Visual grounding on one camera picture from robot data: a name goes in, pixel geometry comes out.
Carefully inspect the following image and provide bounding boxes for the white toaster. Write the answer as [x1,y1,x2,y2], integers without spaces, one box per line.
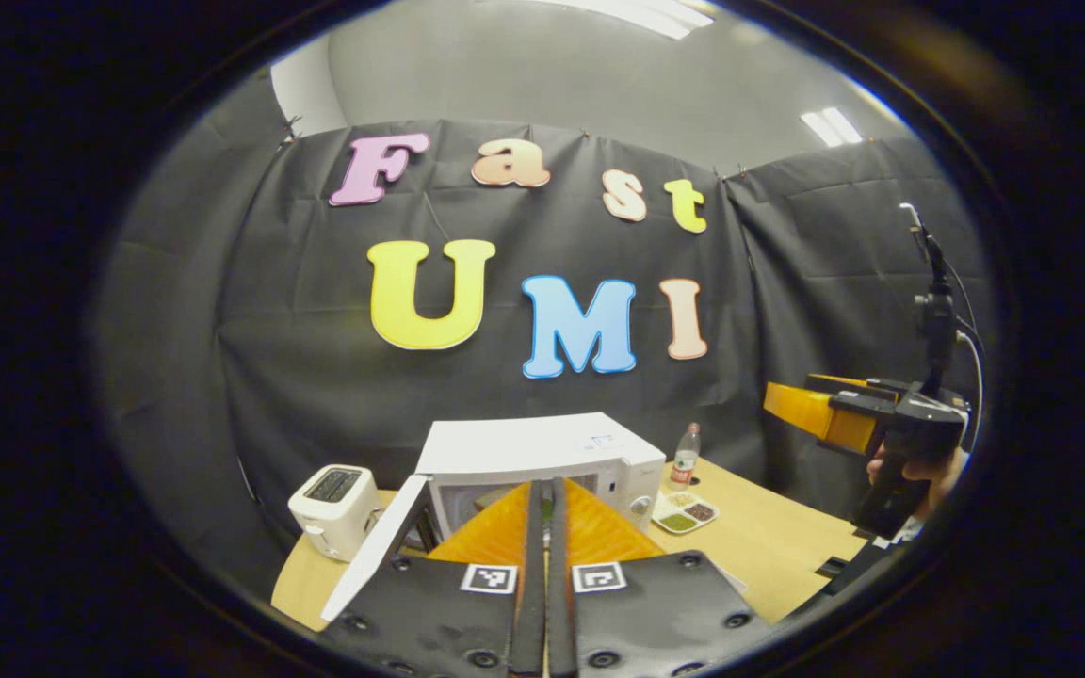
[287,464,381,563]

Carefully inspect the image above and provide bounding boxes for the ceiling light panel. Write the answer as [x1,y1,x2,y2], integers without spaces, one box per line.
[542,0,715,40]
[802,106,864,148]

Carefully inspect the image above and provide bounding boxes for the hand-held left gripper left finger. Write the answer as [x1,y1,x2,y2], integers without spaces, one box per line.
[319,478,548,678]

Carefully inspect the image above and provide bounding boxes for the clear water bottle red label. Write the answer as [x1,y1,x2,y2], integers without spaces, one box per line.
[671,422,702,486]

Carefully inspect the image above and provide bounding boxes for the white microwave oven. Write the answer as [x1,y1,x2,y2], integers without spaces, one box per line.
[321,412,668,622]

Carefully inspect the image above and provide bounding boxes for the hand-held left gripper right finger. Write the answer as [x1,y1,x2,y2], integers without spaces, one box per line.
[547,478,774,678]

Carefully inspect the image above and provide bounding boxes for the white divided bean dish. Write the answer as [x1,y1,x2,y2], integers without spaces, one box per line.
[651,490,720,536]

